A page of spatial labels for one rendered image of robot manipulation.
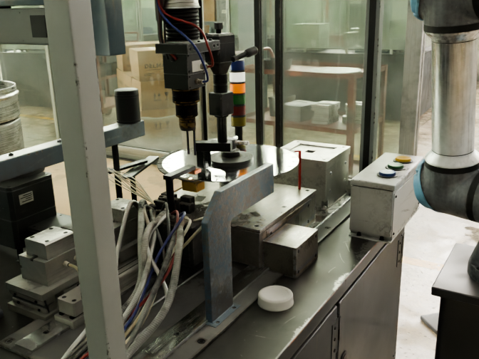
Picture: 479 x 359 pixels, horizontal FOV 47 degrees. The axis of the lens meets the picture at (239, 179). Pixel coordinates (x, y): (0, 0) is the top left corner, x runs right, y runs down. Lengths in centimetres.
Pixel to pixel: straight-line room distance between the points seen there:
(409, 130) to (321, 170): 28
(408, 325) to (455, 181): 135
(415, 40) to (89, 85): 109
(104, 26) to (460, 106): 73
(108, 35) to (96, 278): 58
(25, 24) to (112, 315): 86
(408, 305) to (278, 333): 166
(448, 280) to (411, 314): 134
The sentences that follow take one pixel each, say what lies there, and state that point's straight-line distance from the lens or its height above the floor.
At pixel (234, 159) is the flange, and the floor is 96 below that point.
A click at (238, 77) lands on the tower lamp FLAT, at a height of 111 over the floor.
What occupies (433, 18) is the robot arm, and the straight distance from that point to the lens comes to 116.
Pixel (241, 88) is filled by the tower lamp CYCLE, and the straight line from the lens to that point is 160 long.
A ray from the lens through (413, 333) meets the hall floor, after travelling 247.
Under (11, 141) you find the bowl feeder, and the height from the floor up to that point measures 96.
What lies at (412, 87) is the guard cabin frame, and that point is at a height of 108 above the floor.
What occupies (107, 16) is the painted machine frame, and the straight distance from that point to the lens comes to 117.
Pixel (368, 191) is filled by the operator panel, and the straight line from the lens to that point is 137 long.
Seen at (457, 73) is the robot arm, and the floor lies 117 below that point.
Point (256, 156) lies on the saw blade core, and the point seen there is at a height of 95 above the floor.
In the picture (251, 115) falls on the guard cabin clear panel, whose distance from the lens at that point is 184.
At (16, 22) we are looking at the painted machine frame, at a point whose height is 128.
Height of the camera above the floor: 132
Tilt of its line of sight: 18 degrees down
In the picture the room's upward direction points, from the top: 2 degrees counter-clockwise
